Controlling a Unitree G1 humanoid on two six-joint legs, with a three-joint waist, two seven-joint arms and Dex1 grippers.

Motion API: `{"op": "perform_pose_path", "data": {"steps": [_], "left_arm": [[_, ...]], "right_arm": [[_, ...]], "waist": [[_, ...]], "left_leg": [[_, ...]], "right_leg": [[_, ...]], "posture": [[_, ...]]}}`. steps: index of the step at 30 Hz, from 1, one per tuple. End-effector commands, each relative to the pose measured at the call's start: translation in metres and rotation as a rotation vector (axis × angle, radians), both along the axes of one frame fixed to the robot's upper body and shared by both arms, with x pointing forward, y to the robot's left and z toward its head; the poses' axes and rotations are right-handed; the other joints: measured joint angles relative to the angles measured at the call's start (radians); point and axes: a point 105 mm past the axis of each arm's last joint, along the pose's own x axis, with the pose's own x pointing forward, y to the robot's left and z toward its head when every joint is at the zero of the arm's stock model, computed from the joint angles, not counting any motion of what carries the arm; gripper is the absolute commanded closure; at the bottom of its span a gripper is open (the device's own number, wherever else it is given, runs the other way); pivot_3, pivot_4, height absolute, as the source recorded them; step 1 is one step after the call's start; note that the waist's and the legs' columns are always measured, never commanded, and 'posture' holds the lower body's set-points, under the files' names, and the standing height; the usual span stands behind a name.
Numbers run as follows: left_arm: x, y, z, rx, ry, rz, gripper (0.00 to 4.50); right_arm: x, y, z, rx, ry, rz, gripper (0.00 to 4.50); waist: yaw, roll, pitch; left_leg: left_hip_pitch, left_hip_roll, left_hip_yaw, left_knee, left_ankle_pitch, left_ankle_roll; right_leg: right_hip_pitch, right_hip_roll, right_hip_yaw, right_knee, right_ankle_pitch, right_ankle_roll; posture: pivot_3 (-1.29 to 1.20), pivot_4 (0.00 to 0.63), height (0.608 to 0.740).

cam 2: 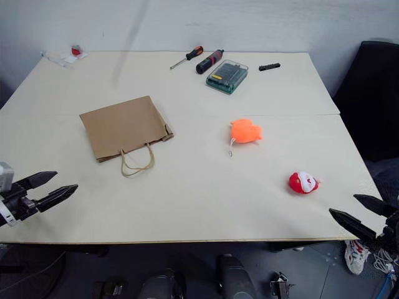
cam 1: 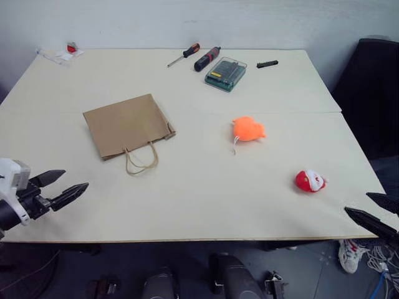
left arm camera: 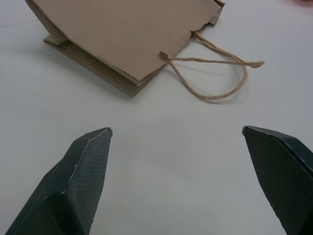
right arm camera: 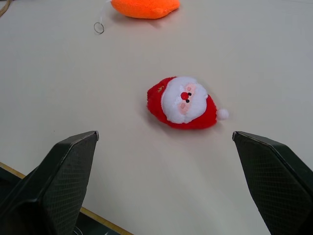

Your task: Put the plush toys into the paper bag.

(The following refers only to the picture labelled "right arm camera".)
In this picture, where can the red Santa plush toy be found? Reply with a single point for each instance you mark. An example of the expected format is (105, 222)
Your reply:
(185, 102)

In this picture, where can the orange plush toy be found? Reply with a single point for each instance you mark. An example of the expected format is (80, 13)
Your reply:
(146, 7)

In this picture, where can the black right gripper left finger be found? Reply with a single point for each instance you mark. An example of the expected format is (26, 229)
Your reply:
(49, 186)

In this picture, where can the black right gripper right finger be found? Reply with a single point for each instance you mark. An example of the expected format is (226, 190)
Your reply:
(276, 181)

